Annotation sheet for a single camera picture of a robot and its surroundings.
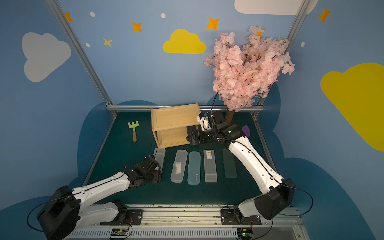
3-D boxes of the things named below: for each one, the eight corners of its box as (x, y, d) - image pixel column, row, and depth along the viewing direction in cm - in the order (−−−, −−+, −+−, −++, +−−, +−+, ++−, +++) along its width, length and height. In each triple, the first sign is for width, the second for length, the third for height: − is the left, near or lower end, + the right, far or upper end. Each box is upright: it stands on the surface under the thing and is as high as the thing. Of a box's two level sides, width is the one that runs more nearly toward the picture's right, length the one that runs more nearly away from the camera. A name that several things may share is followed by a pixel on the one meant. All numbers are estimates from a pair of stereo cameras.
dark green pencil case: (225, 177, 90) (226, 176, 88) (222, 150, 101) (222, 149, 99) (237, 177, 90) (238, 176, 88) (232, 150, 101) (233, 149, 99)
